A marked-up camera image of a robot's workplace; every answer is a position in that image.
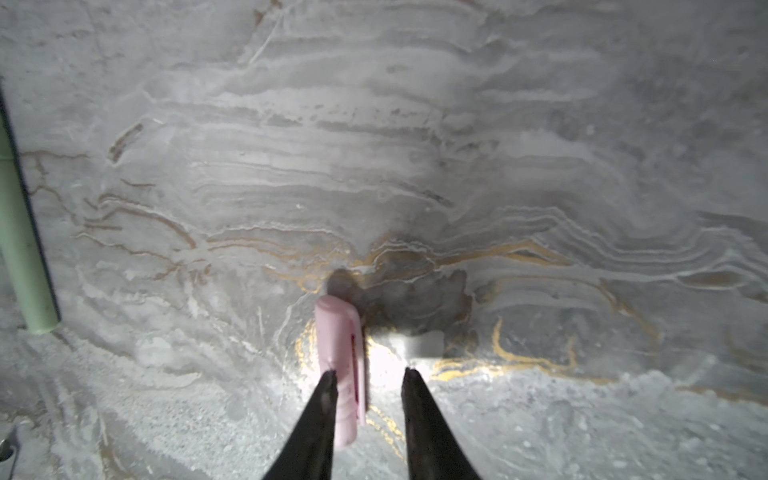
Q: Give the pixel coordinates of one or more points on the green pen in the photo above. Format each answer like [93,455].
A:
[20,244]

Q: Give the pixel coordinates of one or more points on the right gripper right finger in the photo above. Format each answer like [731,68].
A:
[432,450]

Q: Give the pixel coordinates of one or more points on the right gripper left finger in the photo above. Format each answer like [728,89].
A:
[309,450]

